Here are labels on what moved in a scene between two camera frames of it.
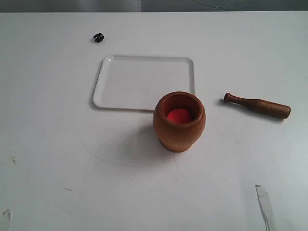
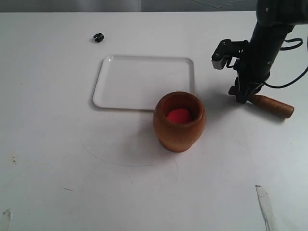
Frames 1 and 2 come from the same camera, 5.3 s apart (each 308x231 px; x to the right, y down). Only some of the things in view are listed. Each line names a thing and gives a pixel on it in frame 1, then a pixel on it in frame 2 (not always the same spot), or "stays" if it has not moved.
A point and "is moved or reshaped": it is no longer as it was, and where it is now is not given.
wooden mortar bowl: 179,119 stays
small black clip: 98,37 stays
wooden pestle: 263,106 is moved or reshaped
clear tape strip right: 268,215 stays
